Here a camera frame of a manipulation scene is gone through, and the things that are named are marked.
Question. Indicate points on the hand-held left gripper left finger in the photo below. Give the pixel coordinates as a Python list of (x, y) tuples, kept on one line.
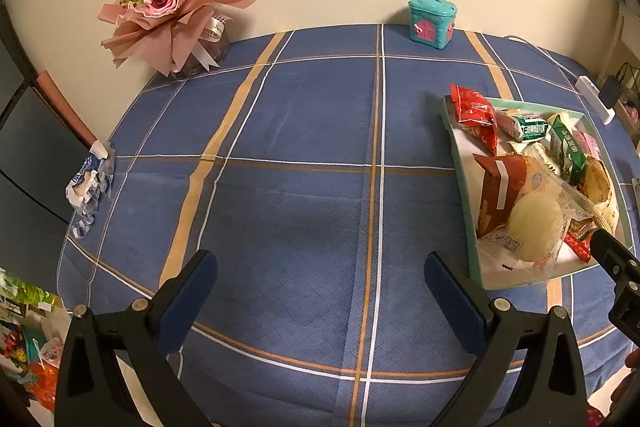
[(192, 287)]

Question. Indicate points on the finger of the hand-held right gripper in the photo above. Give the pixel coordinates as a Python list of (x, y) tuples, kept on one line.
[(615, 257)]

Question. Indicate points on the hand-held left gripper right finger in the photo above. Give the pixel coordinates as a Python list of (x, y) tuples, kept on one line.
[(450, 297)]

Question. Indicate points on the small orange red packet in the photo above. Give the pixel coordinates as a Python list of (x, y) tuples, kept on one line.
[(577, 244)]

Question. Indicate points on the pale yellow pastry packet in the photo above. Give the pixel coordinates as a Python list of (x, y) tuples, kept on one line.
[(600, 187)]

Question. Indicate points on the clear bun packet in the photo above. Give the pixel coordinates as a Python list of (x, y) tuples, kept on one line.
[(535, 222)]

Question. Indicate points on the white tray with teal rim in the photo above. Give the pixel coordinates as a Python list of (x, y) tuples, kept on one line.
[(465, 207)]

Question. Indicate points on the dark red striped packet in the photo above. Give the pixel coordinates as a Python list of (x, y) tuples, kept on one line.
[(495, 192)]

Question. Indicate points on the pink snack packet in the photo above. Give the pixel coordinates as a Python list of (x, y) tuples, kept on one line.
[(587, 144)]

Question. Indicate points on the green snack packet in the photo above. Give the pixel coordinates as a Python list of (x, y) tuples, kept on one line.
[(567, 149)]

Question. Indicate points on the small green white packet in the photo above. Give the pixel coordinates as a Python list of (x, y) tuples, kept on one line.
[(532, 129)]

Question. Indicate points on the small pink white packet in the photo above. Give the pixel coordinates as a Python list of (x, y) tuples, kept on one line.
[(505, 124)]

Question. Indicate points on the red patterned snack packet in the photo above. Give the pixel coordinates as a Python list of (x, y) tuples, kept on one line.
[(475, 117)]

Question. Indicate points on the blue plaid tablecloth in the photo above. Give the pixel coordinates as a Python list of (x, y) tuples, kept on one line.
[(300, 207)]

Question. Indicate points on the crumpled blue white packet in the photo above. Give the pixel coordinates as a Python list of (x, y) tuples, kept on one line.
[(90, 182)]

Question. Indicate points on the pink patterned pouch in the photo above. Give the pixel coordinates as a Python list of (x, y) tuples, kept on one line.
[(631, 108)]

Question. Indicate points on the black charger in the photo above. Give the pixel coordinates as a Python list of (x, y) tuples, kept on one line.
[(611, 91)]

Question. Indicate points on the white power strip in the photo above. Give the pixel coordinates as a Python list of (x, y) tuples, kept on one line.
[(587, 88)]

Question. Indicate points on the pile of colourful bags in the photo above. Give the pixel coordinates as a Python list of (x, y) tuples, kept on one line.
[(25, 347)]

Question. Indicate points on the dark cabinet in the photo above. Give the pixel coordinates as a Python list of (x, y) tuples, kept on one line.
[(30, 167)]

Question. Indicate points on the pink flower bouquet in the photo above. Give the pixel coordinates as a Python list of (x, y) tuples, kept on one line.
[(165, 27)]

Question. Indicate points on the teal toy box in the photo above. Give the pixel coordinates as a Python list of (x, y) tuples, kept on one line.
[(432, 22)]

